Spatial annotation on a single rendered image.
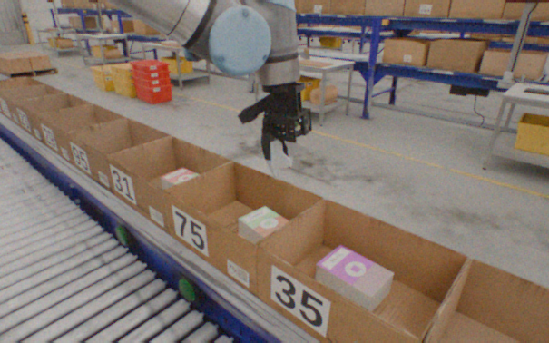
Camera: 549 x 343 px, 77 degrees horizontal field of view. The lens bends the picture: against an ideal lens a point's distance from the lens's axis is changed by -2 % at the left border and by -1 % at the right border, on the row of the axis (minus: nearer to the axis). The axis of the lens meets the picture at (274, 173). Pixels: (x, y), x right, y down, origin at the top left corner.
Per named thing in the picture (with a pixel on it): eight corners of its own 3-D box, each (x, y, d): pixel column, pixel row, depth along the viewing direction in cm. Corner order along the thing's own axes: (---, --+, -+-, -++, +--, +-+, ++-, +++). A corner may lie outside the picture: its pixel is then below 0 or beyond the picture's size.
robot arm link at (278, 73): (244, 63, 67) (271, 53, 74) (248, 88, 70) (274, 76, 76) (282, 63, 63) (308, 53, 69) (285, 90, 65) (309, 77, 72)
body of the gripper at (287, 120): (295, 146, 71) (289, 88, 65) (260, 142, 75) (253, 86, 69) (313, 132, 76) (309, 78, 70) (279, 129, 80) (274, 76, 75)
